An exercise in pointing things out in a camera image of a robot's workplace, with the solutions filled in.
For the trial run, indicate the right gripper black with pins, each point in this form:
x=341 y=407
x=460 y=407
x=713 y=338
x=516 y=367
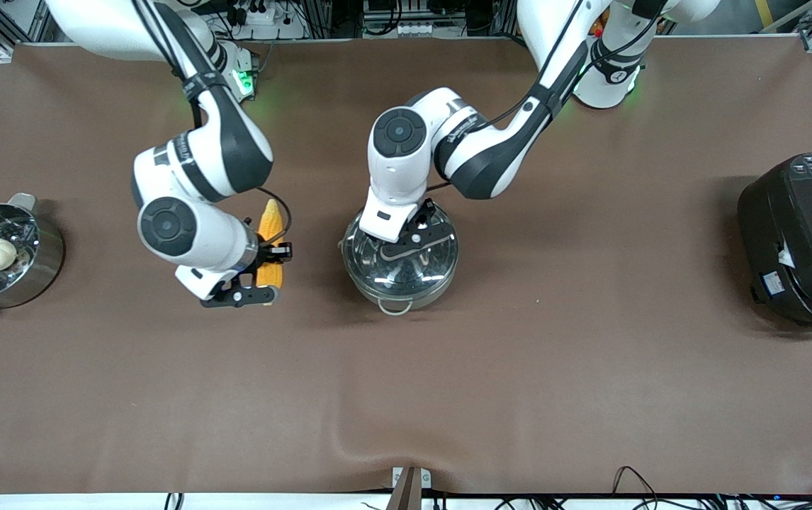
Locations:
x=269 y=253

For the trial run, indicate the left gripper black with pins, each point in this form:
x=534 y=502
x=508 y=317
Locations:
x=426 y=210

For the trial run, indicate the yellow corn cob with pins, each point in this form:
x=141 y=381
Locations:
x=273 y=219

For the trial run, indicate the round glass pot lid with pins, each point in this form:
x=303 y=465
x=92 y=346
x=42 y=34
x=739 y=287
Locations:
x=441 y=262

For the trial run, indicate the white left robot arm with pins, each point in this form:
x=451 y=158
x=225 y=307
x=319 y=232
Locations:
x=395 y=177

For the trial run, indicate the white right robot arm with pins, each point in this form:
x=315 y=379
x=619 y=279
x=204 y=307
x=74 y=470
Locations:
x=200 y=237

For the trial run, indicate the stainless steel pot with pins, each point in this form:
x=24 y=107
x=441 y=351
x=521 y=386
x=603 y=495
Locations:
x=413 y=296

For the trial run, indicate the steel steamer pot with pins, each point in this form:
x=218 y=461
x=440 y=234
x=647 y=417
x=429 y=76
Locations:
x=37 y=269

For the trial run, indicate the brown table cloth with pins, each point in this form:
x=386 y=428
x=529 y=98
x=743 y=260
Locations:
x=519 y=389

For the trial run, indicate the white power strip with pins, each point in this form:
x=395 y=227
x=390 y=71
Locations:
x=418 y=29
x=264 y=18

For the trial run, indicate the white paper scrap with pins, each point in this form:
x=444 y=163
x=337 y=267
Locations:
x=786 y=255

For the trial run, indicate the black electric rice cooker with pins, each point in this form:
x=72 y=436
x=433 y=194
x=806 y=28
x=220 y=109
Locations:
x=810 y=241

